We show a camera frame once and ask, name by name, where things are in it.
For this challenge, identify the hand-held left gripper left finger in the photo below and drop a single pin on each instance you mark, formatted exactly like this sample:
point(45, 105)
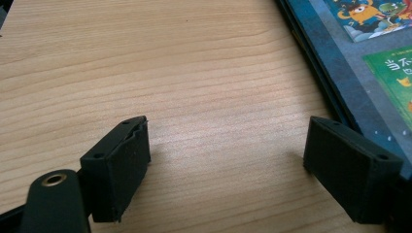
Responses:
point(116, 168)

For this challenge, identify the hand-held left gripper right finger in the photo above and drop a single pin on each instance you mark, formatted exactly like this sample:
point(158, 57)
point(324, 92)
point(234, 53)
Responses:
point(350, 168)

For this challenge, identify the dark blue picture book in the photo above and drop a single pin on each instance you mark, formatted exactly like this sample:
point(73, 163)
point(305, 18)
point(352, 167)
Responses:
point(356, 64)

